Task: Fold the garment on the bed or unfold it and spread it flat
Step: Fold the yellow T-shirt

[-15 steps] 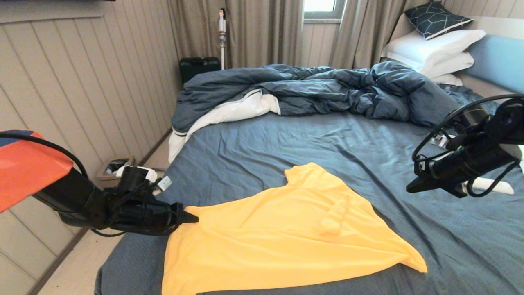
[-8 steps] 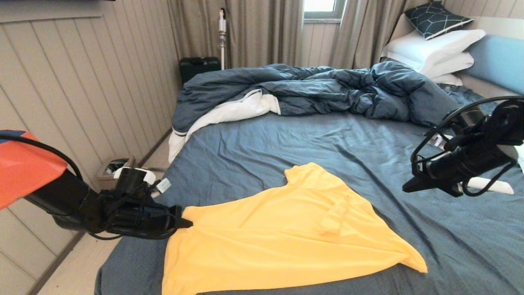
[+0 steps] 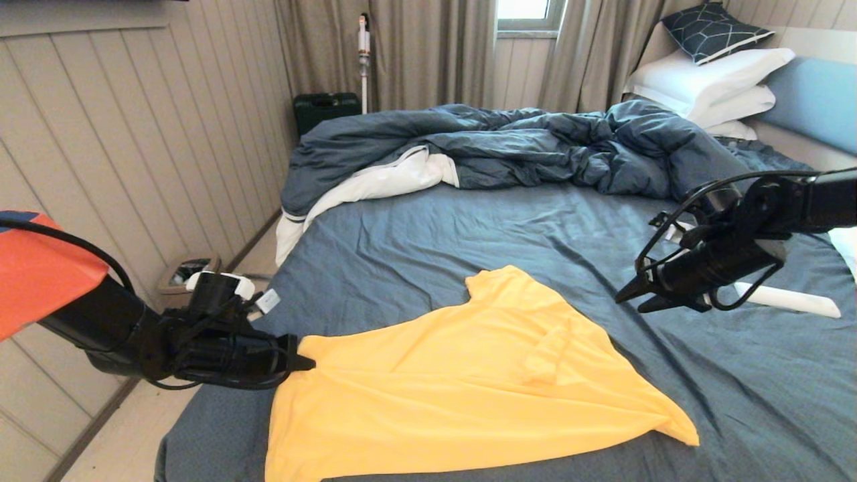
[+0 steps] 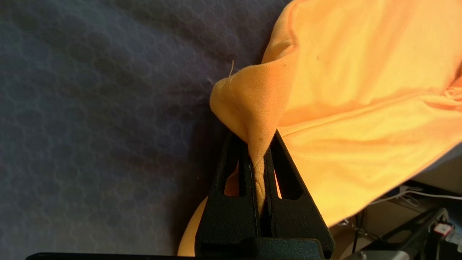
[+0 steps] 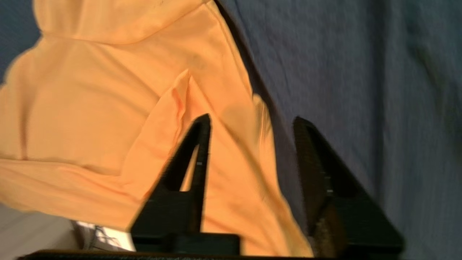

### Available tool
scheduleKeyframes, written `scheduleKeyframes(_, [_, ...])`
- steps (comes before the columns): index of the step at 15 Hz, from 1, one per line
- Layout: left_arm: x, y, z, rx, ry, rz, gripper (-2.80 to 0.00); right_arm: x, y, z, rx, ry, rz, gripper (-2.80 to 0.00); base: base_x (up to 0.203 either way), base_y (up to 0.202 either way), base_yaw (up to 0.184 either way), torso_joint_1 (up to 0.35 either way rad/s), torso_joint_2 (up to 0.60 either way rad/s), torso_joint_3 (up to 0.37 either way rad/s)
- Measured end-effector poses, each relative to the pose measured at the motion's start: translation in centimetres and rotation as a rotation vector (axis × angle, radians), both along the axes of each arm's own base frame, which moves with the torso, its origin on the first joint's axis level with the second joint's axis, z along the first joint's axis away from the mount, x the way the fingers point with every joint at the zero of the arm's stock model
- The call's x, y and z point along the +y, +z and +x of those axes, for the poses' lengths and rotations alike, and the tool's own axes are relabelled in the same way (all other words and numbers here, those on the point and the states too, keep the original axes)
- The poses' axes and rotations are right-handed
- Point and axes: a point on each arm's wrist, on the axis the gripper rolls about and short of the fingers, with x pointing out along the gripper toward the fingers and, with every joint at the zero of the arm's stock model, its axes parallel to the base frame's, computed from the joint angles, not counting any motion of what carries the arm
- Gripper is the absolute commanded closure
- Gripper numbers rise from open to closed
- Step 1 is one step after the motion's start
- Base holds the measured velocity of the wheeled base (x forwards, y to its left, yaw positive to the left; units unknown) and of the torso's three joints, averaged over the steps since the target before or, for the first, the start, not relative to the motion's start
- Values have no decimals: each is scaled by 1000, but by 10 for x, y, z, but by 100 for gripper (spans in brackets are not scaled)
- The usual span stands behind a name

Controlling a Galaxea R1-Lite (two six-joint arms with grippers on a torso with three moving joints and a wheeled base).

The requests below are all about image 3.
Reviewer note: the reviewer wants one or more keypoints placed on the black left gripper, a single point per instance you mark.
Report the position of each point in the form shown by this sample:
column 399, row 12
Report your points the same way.
column 234, row 358

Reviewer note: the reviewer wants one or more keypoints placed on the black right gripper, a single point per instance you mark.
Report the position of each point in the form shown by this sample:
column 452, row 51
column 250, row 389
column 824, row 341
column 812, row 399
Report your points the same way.
column 723, row 264

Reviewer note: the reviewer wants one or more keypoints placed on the yellow t-shirt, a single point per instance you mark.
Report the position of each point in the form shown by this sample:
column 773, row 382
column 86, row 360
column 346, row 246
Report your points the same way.
column 435, row 402

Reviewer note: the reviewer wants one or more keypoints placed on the grey metal rod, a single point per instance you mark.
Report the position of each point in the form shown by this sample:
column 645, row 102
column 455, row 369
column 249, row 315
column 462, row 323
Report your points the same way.
column 262, row 276

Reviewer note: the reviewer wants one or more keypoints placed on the white remote control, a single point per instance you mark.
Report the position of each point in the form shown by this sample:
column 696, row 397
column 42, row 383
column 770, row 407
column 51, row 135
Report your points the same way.
column 803, row 302

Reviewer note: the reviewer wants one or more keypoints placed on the crumpled bin bag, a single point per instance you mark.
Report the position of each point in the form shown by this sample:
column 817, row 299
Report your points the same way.
column 187, row 271

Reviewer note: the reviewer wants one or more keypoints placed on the brown trash bin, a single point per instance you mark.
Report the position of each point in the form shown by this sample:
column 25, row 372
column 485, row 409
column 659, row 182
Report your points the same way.
column 169, row 289

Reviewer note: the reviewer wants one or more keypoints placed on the crumpled dark blue duvet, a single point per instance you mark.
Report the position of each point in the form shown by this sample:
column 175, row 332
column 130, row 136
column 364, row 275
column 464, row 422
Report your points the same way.
column 535, row 144

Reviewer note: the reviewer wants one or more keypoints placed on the blue bed sheet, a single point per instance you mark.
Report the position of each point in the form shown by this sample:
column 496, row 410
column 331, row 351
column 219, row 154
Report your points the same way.
column 469, row 227

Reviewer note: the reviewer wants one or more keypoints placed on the large white pillow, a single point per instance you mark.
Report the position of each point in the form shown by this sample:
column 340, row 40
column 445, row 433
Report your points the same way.
column 703, row 77

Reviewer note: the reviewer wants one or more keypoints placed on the blue headboard pad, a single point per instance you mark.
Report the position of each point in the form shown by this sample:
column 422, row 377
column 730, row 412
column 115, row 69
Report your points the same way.
column 817, row 104

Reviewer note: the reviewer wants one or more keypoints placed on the beige curtain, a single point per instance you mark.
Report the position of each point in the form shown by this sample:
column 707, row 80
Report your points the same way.
column 428, row 53
column 589, row 53

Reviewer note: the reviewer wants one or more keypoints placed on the dark green suitcase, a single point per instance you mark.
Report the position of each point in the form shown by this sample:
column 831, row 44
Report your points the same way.
column 325, row 110

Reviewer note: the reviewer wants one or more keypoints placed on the dark patterned cushion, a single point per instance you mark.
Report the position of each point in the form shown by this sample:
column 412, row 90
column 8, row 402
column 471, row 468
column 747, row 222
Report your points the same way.
column 710, row 33

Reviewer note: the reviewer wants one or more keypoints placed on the white stick vacuum cleaner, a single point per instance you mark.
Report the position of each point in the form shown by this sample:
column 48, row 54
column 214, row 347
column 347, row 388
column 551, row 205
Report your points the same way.
column 363, row 43

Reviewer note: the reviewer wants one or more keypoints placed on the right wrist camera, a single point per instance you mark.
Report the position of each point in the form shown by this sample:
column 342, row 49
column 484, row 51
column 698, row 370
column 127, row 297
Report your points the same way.
column 676, row 231

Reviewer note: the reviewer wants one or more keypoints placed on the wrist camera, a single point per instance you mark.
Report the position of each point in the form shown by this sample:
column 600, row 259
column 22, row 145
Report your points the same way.
column 268, row 301
column 676, row 231

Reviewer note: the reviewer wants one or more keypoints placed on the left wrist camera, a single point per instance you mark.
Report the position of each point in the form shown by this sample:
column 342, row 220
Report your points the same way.
column 268, row 301

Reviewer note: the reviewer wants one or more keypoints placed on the window with grey frame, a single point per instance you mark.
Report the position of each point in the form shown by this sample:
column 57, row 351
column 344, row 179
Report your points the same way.
column 525, row 10

